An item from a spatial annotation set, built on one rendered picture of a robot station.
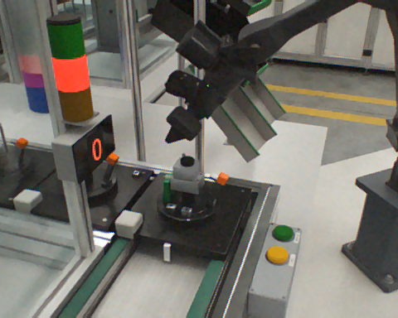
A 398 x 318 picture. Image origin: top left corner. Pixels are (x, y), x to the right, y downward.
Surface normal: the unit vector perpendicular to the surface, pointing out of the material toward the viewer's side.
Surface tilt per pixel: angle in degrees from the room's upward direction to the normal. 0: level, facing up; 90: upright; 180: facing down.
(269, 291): 0
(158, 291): 0
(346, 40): 90
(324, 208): 0
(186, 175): 90
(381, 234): 90
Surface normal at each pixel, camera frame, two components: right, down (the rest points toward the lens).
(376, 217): -0.91, 0.21
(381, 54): -0.36, 0.47
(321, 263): 0.00, -0.86
